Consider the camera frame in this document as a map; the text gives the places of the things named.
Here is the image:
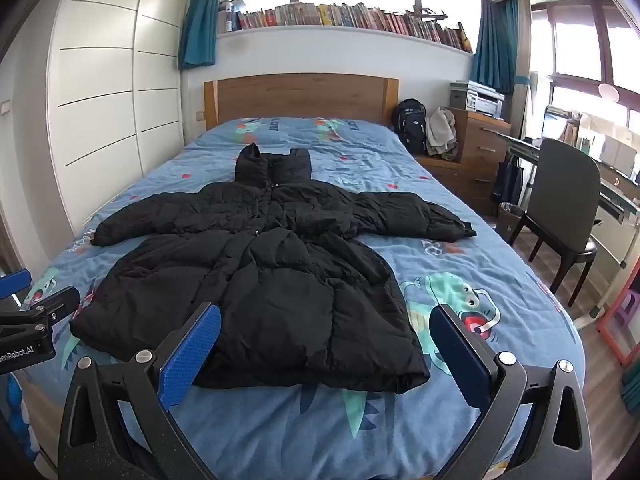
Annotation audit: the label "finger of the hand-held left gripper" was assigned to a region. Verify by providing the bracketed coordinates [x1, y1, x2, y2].
[20, 286, 81, 324]
[0, 269, 32, 307]

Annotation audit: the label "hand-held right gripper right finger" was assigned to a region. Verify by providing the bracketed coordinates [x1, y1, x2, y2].
[429, 304, 593, 480]

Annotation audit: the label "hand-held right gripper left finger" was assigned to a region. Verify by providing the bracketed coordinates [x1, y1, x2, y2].
[59, 302, 222, 480]

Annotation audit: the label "black puffer coat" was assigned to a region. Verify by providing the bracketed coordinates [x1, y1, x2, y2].
[70, 142, 477, 395]

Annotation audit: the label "grey clothes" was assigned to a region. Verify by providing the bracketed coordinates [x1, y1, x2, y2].
[426, 107, 459, 157]

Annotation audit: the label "mesh trash bin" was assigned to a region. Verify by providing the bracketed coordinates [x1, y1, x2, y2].
[497, 201, 526, 246]

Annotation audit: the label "colourful plastic stool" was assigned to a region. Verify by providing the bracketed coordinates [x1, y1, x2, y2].
[595, 287, 640, 366]

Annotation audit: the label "dark hanging bag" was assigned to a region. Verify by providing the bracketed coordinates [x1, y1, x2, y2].
[492, 152, 526, 206]

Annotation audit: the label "dark upholstered chair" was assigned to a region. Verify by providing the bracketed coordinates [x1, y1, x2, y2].
[507, 137, 602, 308]

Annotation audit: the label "wooden dresser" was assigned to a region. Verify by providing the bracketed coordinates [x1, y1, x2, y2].
[415, 106, 512, 217]

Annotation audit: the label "white wardrobe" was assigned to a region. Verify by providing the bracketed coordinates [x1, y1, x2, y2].
[46, 0, 193, 233]

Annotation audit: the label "black backpack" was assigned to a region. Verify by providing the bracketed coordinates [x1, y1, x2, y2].
[391, 98, 428, 155]

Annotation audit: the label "white printer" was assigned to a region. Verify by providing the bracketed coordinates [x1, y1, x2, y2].
[449, 80, 506, 118]

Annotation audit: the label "wooden headboard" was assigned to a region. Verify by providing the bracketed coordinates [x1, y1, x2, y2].
[203, 73, 400, 133]

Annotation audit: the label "teal curtain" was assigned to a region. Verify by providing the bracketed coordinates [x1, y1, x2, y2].
[179, 0, 225, 70]
[470, 0, 521, 93]

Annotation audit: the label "model airplane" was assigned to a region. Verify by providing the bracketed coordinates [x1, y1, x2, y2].
[405, 6, 448, 23]

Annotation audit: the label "row of books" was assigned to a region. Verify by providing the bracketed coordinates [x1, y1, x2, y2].
[218, 0, 473, 52]

